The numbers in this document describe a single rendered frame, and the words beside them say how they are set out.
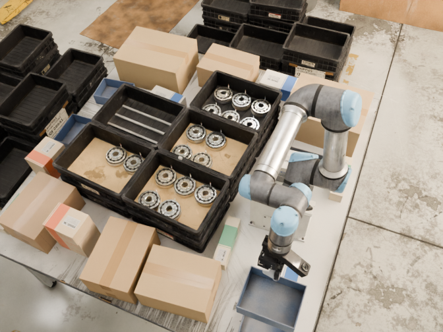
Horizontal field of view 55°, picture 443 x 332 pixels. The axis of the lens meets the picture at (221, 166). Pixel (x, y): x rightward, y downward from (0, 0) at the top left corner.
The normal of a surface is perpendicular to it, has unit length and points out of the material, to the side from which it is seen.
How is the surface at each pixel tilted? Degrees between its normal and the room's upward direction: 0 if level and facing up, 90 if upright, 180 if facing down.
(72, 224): 0
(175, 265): 0
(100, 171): 0
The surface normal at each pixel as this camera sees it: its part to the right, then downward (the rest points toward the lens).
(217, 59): -0.04, -0.56
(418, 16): -0.40, 0.55
